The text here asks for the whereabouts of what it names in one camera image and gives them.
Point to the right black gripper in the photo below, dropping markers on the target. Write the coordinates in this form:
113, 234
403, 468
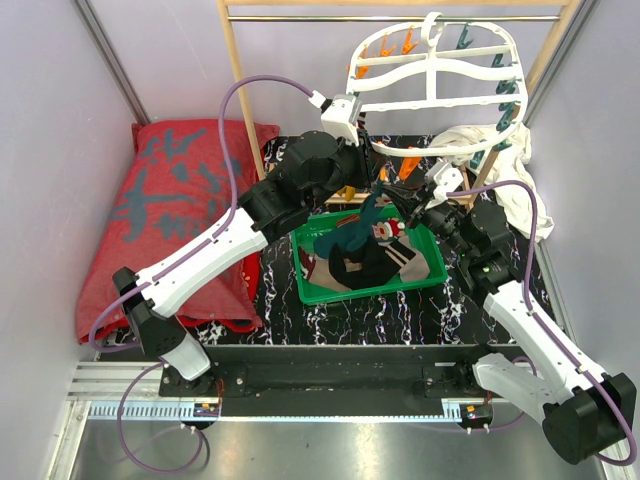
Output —
413, 214

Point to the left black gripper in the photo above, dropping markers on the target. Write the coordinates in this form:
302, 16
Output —
368, 166

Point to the yellow-orange clip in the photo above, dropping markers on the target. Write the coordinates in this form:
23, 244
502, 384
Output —
383, 178

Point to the orange clip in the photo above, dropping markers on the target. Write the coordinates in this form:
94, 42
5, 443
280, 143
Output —
408, 165

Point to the white oval clip hanger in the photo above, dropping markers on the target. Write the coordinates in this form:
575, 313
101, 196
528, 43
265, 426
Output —
433, 66

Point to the dark teal sock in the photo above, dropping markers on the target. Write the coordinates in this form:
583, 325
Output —
344, 238

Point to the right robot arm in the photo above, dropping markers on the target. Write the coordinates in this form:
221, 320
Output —
583, 410

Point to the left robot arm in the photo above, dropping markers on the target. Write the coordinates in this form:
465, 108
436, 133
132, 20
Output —
312, 169

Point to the grey black sock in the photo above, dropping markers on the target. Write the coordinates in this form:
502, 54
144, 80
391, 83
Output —
416, 269

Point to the brown orange striped sock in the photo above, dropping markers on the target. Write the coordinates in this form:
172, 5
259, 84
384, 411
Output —
351, 222

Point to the black striped sock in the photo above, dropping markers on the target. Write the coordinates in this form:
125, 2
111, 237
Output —
372, 265

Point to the green plastic basket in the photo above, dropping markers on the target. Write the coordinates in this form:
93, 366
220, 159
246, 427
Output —
320, 224

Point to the white crumpled cloth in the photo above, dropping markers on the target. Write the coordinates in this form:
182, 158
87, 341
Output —
509, 165

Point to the black marbled mat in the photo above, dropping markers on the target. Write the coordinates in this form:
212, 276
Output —
434, 315

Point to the metal hanging rod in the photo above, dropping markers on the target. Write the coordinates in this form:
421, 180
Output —
300, 19

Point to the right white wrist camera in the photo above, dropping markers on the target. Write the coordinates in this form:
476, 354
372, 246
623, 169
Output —
441, 179

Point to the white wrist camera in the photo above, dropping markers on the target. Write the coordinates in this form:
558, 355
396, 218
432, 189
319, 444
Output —
441, 179
339, 115

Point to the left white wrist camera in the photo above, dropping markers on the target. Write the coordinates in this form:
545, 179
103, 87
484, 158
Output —
339, 115

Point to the wooden clothes rack frame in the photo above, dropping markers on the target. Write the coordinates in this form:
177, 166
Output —
567, 11

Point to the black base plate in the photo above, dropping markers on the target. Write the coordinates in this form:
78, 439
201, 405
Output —
445, 367

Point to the aluminium rail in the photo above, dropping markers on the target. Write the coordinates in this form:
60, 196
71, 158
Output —
130, 394

